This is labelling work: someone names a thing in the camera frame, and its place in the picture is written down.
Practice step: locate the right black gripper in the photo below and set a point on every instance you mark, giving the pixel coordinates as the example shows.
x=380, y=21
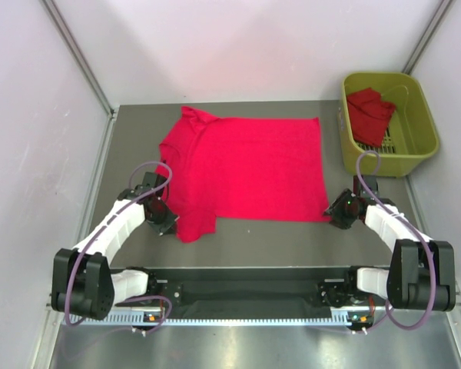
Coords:
x=339, y=219

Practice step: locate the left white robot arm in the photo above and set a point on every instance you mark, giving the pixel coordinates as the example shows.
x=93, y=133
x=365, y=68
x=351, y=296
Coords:
x=83, y=283

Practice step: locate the slotted grey cable duct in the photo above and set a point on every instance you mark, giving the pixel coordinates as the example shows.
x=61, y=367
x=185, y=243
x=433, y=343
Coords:
x=335, y=317

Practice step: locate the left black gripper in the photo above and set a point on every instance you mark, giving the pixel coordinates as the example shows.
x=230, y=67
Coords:
x=165, y=227

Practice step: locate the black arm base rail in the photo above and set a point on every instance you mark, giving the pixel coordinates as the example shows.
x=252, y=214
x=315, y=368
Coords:
x=255, y=293

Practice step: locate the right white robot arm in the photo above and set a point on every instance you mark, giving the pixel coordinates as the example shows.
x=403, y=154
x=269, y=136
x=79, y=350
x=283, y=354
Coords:
x=421, y=272

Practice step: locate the aluminium frame post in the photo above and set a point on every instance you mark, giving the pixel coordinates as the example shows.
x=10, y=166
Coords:
x=436, y=19
x=78, y=55

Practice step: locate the bright pink t shirt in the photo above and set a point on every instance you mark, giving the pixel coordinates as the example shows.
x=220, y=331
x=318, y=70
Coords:
x=265, y=169

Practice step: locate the dark red t shirt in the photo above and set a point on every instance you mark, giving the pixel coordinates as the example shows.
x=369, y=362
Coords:
x=369, y=116

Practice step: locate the olive green plastic basket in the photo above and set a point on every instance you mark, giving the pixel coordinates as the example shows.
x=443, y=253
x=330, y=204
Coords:
x=410, y=137

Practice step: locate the right aluminium frame post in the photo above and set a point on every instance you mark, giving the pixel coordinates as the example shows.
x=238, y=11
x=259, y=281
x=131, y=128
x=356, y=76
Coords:
x=436, y=19

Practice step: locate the left aluminium frame post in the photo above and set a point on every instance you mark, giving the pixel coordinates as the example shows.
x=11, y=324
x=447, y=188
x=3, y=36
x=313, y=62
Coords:
x=78, y=55

